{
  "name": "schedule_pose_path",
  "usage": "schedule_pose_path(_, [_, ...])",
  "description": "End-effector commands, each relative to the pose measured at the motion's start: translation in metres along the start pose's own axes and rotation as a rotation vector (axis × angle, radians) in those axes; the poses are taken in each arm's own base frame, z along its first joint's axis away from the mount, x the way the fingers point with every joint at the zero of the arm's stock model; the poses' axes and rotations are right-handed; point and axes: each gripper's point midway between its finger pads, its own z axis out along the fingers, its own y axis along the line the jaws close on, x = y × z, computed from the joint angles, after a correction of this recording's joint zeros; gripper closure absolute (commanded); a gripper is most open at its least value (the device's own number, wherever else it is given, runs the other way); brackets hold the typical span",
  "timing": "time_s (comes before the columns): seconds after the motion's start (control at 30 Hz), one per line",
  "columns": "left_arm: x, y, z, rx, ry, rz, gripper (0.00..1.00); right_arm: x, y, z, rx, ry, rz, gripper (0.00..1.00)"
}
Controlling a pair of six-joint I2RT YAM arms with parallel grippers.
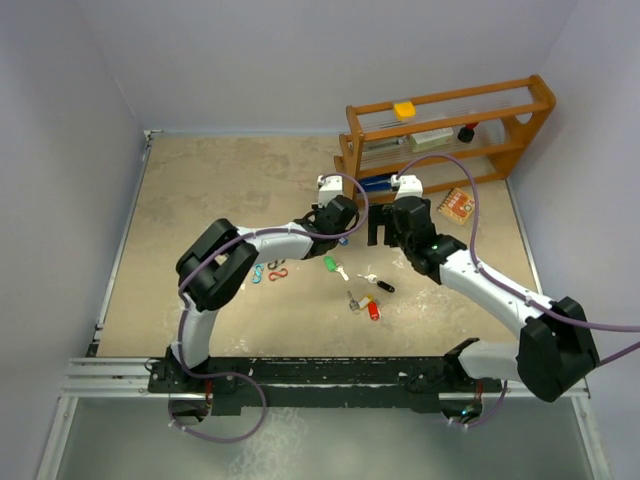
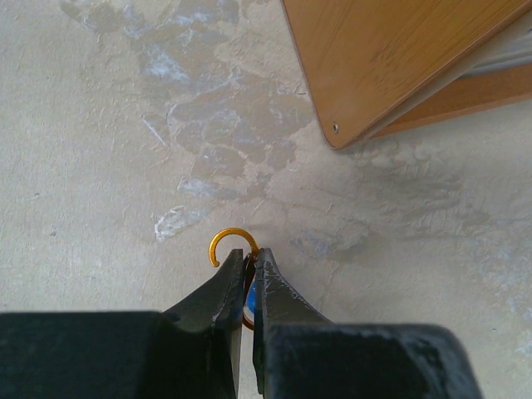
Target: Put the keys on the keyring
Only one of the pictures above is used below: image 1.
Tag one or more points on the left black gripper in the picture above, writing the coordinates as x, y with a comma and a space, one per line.
318, 210

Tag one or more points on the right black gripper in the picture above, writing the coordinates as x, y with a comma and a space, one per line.
381, 214

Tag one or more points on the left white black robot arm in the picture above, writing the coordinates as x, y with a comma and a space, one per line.
212, 271

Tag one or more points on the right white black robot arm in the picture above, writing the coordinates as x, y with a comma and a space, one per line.
553, 347

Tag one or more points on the key with green tag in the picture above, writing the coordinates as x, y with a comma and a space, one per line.
335, 267

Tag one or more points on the key with black tag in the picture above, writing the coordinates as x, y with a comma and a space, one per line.
375, 280

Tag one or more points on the black S carabiner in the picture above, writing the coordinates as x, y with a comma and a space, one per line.
275, 264

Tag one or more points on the red S carabiner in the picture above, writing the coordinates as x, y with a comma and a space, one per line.
278, 274

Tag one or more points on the key with red tag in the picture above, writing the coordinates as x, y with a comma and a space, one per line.
373, 311

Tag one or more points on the key with yellow tag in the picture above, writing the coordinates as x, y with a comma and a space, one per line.
358, 305

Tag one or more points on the light blue S carabiner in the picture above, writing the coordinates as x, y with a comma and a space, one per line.
258, 270

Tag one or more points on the white box on shelf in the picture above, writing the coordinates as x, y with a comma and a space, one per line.
431, 139

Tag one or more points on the yellow cap container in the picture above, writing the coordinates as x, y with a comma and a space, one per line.
404, 111

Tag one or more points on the red black bottle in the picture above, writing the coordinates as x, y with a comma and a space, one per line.
467, 132

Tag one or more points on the wooden shelf rack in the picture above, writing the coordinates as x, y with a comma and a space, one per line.
493, 124

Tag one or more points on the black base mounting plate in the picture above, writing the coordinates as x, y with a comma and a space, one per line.
409, 382

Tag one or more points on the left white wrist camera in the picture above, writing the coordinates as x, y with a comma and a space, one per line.
328, 187

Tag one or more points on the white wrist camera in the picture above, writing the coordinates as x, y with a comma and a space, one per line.
406, 186
328, 187

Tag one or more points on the blue handled tool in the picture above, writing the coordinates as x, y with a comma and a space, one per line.
377, 184

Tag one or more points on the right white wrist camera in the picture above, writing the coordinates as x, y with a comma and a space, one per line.
406, 186

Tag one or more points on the aluminium rail frame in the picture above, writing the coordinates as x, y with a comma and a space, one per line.
189, 183

